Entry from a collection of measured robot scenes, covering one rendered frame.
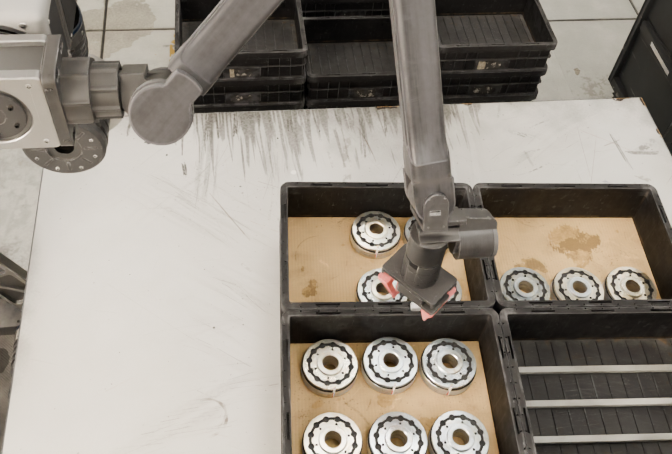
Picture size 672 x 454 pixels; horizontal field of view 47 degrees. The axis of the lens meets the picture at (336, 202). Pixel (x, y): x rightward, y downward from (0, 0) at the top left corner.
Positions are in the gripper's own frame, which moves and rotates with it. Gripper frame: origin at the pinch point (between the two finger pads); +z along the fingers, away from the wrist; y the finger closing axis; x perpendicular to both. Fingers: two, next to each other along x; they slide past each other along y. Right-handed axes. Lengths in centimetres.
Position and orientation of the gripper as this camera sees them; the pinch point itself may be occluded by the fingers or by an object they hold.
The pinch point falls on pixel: (411, 303)
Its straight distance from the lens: 126.6
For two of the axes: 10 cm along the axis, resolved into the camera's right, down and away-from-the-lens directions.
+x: -6.6, 5.6, -5.0
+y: -7.5, -5.4, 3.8
